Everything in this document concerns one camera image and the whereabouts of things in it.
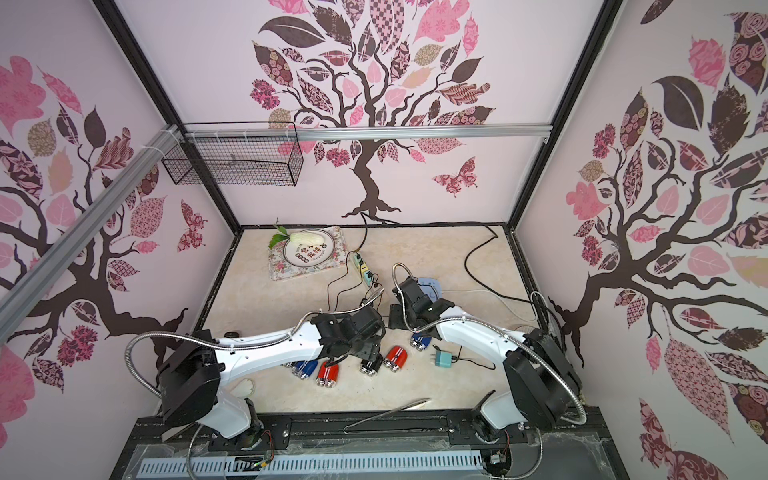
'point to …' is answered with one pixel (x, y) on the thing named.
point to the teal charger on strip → (367, 279)
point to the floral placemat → (280, 269)
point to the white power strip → (365, 270)
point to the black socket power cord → (495, 293)
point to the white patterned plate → (309, 254)
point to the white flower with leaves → (306, 237)
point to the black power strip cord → (366, 228)
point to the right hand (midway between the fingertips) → (396, 315)
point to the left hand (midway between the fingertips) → (365, 348)
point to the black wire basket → (235, 154)
